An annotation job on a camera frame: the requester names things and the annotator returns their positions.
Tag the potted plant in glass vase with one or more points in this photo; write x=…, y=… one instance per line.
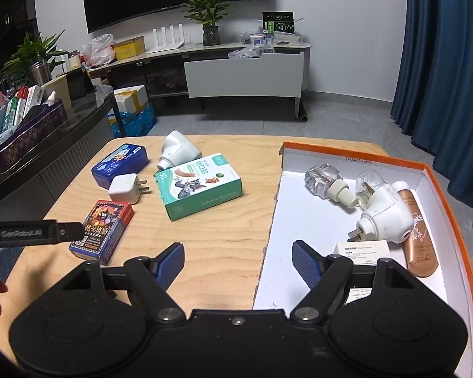
x=209, y=12

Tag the white plug-in vaporizer heater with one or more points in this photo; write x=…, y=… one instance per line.
x=386, y=216
x=177, y=149

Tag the white yellow cardboard box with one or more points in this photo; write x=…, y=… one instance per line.
x=132, y=98

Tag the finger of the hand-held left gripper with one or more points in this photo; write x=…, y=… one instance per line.
x=71, y=232

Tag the blue tin box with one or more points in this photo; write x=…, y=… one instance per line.
x=118, y=165

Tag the brown cream tube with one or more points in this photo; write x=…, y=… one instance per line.
x=418, y=240

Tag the television cabinet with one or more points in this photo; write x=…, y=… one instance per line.
x=161, y=75

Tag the blue water bottle pack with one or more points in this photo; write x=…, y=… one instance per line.
x=136, y=122

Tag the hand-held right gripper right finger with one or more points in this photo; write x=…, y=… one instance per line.
x=305, y=264

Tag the green bandage box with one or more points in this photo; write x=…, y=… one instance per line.
x=199, y=187

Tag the clear liquid refill bottle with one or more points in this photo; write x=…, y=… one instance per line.
x=323, y=183
x=368, y=185

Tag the white USB charger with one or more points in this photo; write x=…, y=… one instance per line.
x=124, y=189

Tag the blue curtain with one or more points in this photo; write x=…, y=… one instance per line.
x=445, y=67

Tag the clear plastic bag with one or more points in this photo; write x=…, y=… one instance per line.
x=248, y=52

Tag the purple patterned tray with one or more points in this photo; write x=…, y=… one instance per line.
x=27, y=141

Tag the stack of small boxes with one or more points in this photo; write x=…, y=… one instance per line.
x=272, y=38

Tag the white red plastic bag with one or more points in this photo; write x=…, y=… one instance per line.
x=98, y=51

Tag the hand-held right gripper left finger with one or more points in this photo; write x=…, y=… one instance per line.
x=171, y=264

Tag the dark glass-top table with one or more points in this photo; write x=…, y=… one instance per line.
x=63, y=153

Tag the white router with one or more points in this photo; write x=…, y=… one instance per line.
x=169, y=41

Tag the dark playing card box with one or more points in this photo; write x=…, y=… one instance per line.
x=104, y=228

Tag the black tablet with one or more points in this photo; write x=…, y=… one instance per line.
x=78, y=84

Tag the pile of medicine boxes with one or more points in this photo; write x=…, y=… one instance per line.
x=19, y=106

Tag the orange white cardboard box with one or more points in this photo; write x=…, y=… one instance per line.
x=311, y=224

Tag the white barcode cardboard box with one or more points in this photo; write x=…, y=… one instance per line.
x=362, y=250

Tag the black green box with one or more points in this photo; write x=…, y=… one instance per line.
x=278, y=23

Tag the large leafy potted plant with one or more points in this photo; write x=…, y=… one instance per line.
x=31, y=55

